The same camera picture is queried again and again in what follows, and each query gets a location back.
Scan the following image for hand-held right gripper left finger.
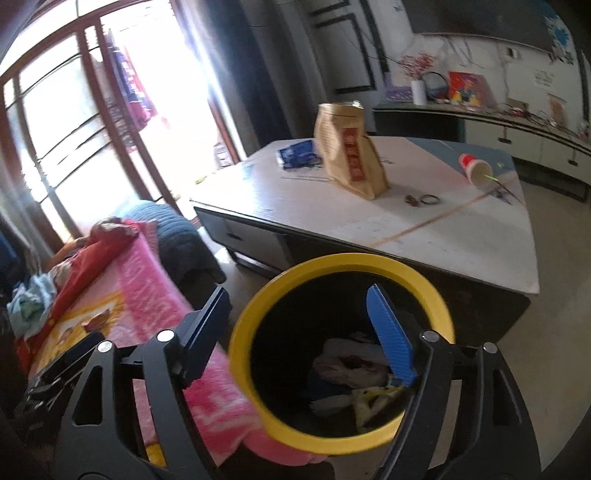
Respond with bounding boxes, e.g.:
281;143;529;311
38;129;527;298
59;286;232;480

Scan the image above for blue tissue packet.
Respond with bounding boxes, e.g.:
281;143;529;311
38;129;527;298
276;140;324;169

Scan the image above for tangled cables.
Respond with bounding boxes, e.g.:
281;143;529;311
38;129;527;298
496;104;583;137

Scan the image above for dark blue quilt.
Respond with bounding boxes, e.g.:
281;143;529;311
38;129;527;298
115;200;227;296

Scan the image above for thin green stick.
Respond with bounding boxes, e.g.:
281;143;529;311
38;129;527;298
482;173;525;205

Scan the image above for white crumpled tissue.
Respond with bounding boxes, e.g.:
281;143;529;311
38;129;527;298
308;396;356;418

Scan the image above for red printed blanket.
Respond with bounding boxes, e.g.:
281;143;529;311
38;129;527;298
14;217;145;370

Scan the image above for brown paper bag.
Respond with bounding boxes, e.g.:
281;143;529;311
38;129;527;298
314;102;389;200

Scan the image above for hanging clothes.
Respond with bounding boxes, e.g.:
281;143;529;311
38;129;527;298
106;28;160;148

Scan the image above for brown framed glass door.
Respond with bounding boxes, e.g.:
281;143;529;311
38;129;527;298
0;0;241;245

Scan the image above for pink printed blanket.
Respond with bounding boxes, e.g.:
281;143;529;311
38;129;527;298
28;231;333;467

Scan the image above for white top coffee table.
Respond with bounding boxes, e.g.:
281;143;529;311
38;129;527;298
190;134;540;347

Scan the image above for yellow rimmed black bin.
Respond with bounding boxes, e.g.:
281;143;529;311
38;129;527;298
228;253;455;455

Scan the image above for dark curtain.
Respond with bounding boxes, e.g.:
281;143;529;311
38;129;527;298
231;0;305;160

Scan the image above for black and white cabinet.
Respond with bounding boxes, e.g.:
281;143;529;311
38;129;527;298
373;102;591;204

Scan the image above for yellow printed wrapper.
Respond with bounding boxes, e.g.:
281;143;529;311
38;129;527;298
352;385;409;432

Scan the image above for colourful picture board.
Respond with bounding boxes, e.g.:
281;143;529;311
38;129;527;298
449;71;497;108

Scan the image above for light blue cloth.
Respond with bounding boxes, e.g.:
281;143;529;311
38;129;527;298
7;274;58;340

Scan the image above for purple patterned card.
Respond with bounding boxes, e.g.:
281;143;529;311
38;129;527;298
385;76;413;103

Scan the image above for round table mirror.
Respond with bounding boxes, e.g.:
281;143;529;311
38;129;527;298
422;71;451;103

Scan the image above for black wall television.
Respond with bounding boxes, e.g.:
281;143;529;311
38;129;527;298
406;0;557;54

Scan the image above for red paper cup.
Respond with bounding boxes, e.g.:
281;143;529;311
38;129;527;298
458;153;496;186

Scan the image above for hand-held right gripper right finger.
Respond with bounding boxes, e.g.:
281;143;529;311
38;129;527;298
366;284;542;480

